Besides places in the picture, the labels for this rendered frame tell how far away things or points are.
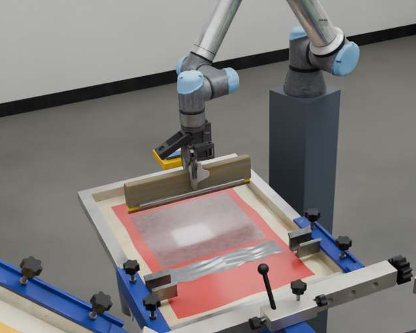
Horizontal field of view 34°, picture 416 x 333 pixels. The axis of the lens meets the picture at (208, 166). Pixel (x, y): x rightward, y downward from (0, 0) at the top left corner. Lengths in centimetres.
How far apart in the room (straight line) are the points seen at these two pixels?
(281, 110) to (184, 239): 64
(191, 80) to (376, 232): 214
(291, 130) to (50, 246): 183
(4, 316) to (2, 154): 350
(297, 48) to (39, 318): 131
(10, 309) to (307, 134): 130
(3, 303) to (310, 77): 135
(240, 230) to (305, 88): 58
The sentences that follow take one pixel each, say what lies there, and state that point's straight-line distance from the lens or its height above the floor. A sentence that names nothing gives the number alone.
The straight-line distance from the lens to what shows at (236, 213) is 221.
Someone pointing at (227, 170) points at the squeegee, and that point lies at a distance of 213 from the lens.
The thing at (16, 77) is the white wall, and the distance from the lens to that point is 543.
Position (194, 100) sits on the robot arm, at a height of 138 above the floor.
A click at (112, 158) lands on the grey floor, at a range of 465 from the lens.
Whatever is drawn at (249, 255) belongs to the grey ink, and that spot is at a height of 96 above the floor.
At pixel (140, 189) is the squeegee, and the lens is 204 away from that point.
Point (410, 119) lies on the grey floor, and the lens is 517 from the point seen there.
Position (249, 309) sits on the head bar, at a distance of 171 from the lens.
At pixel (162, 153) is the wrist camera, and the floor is 123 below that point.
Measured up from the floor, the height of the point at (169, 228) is 96.
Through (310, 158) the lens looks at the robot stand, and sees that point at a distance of 248.
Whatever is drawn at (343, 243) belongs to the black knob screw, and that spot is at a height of 106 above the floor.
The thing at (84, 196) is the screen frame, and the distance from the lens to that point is 230.
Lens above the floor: 216
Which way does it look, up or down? 29 degrees down
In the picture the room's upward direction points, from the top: 3 degrees counter-clockwise
